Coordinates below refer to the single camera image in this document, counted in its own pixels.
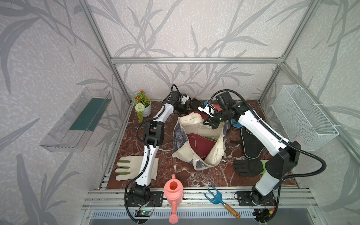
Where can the blue hand rake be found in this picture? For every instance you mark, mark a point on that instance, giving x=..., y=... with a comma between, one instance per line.
x=216, y=198

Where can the clear plastic wall shelf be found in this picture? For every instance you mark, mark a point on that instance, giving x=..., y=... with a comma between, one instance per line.
x=75, y=127

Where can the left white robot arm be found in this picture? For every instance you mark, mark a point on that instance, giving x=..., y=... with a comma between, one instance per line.
x=138, y=189

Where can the beige work glove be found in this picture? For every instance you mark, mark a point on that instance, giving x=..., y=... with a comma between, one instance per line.
x=128, y=167

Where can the blue paddle case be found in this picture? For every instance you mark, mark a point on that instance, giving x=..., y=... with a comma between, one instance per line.
x=235, y=124

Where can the maroon paddle case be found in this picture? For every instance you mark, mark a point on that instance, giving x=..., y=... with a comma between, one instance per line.
x=200, y=145

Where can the black and red paddle case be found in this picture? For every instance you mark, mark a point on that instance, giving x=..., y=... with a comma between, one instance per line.
x=195, y=103

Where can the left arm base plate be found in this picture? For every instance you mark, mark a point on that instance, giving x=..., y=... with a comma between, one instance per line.
x=152, y=198

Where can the pink watering can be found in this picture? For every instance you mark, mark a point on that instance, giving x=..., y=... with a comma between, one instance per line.
x=173, y=191

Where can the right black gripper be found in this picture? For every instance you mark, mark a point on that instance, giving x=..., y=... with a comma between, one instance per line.
x=210, y=122

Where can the beige canvas bag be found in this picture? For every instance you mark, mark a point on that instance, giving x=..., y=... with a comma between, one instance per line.
x=192, y=124

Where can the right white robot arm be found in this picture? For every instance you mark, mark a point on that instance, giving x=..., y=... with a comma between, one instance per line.
x=266, y=152

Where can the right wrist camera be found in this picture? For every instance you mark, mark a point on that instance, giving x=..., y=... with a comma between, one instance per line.
x=224, y=101

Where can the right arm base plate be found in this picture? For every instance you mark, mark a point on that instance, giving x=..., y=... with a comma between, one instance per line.
x=249, y=198

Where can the black and green glove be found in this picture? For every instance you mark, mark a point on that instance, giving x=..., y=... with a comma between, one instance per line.
x=250, y=168

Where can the green artificial plant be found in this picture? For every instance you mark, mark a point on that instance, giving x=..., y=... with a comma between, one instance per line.
x=141, y=97

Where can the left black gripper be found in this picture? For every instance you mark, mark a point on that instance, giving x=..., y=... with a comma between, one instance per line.
x=187, y=108

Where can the white wire mesh basket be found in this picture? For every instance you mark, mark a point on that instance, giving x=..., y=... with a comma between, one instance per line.
x=302, y=119

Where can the white flower pot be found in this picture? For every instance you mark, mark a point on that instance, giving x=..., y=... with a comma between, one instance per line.
x=143, y=110

